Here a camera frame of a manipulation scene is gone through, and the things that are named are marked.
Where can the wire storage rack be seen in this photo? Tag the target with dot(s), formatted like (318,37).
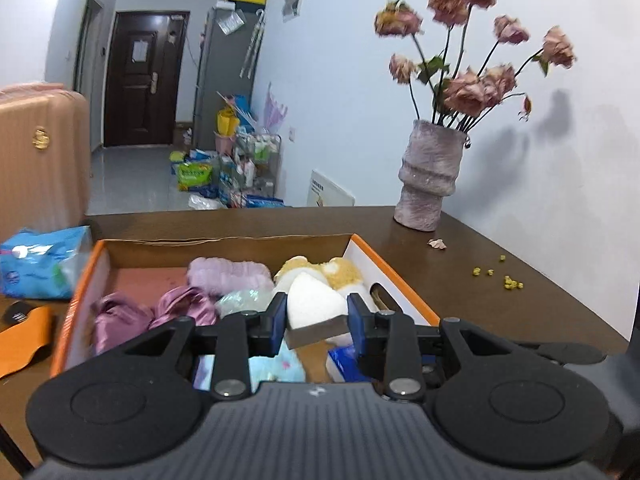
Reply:
(241,170)

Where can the light blue plush toy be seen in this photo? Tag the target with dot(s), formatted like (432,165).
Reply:
(284,367)

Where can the pale green bath pouf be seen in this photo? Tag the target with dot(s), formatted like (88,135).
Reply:
(244,300)

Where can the yellow flower crumbs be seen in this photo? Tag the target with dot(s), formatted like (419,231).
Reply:
(508,280)

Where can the purple microfibre cloth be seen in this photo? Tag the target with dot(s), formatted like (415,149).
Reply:
(204,372)

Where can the orange plastic shoehorn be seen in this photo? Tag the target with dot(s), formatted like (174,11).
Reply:
(29,330)

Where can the fallen petal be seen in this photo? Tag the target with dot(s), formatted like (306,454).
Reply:
(438,244)

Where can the grey refrigerator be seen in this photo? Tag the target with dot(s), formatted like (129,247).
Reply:
(221,60)

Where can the white and yellow alpaca plush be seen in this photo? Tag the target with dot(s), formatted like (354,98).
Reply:
(339,273)

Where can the peach ribbed suitcase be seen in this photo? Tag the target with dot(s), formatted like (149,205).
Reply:
(45,158)

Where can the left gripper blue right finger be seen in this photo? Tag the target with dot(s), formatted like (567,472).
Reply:
(387,347)

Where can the blue tissue pack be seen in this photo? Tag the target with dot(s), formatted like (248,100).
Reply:
(44,265)

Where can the dried pink roses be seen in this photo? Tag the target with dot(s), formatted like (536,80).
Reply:
(452,87)

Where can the pink satin scrunchie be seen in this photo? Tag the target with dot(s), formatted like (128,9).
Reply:
(118,318)

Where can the dark brown door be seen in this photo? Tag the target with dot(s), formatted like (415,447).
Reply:
(142,77)

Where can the white wedge sponge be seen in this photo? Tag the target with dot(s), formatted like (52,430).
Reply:
(315,312)

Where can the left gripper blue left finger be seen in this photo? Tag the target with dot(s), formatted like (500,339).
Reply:
(239,337)

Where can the red cardboard box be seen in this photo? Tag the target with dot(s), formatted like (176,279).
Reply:
(130,287)

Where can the lilac towel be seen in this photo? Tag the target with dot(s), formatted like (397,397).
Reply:
(218,276)

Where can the blue tissue packet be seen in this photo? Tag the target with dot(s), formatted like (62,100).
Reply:
(342,365)

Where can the pink ceramic vase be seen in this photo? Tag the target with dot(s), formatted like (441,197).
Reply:
(428,173)

